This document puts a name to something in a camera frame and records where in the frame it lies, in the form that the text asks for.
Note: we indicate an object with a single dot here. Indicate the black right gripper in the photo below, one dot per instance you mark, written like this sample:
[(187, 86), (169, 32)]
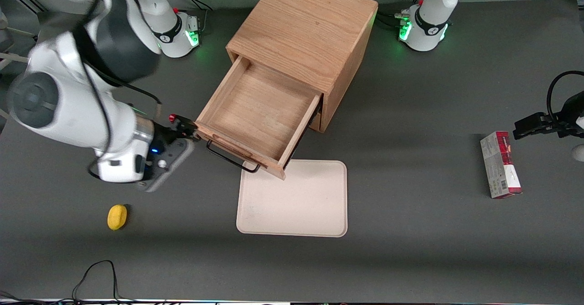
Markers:
[(165, 136)]

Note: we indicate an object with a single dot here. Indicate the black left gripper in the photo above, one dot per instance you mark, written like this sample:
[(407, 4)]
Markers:
[(557, 122)]

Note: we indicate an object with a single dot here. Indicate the wooden drawer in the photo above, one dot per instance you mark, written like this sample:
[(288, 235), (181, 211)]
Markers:
[(260, 113), (318, 121)]

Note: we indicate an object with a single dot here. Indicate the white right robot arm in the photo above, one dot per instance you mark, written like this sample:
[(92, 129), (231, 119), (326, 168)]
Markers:
[(68, 113)]

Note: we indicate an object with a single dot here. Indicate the wooden drawer cabinet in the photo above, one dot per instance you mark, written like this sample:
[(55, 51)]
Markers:
[(305, 27)]

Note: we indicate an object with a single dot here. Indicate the red soda bottle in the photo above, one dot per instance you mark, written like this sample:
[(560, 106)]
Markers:
[(173, 118)]

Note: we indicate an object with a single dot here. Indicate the grey and red carton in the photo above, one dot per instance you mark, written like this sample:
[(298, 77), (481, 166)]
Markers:
[(497, 166)]

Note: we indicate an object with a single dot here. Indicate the yellow lemon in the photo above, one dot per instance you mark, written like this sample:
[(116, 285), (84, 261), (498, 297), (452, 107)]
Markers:
[(117, 217)]

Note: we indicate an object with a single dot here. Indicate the cream rectangular tray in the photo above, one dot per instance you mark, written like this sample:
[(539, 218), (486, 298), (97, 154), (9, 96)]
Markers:
[(301, 204)]

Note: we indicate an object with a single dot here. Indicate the white metal stand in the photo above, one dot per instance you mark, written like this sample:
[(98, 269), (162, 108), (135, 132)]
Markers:
[(11, 58)]

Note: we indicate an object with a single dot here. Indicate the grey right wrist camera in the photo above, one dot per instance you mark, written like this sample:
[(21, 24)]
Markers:
[(171, 161)]

